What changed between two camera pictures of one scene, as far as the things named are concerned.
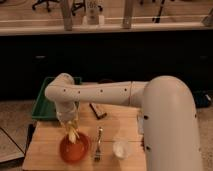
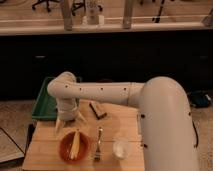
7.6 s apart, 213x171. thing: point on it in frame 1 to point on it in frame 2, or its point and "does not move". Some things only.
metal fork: [98, 152] does not move
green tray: [46, 108] does not move
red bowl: [75, 152] does not move
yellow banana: [72, 134] to [75, 149]
